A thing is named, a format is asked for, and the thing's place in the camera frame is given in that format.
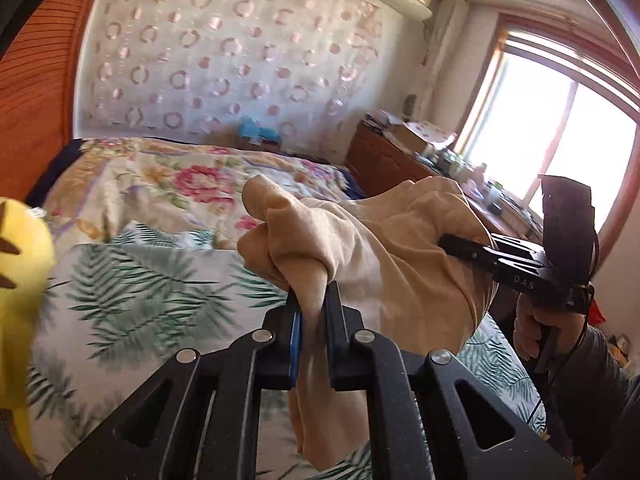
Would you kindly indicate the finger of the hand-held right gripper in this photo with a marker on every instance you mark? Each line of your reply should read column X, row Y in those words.
column 465, row 250

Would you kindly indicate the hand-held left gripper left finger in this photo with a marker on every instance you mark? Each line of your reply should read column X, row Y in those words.
column 295, row 340

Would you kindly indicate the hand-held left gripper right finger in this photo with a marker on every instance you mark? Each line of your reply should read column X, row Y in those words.
column 340, row 340

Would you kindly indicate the beige printed T-shirt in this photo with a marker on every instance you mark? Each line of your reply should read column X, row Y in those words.
column 400, row 260

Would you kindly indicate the person's right forearm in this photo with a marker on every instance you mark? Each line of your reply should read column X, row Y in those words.
column 595, row 385

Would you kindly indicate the person's right hand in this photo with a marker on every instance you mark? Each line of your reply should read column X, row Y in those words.
column 527, row 330

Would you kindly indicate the cardboard box with cloth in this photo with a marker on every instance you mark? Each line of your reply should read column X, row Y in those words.
column 435, row 135

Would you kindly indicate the wooden sideboard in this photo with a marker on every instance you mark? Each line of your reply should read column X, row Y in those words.
column 380, row 160

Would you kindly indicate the wooden framed window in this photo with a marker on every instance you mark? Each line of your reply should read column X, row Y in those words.
column 550, row 125

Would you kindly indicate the palm leaf print blanket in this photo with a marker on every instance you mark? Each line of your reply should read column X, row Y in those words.
column 130, row 300

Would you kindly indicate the floral quilt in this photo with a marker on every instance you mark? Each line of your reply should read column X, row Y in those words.
column 175, row 180

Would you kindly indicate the floral window curtain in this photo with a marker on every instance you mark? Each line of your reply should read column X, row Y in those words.
column 445, row 50

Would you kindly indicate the blue toy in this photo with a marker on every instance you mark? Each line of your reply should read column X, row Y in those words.
column 250, row 130

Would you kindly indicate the yellow plush toy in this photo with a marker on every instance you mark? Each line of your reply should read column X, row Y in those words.
column 20, row 310

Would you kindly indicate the circle pattern sheer curtain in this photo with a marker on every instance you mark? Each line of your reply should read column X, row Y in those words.
column 225, row 60

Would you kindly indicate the wooden louvered wardrobe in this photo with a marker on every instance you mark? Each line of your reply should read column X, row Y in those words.
column 35, row 85

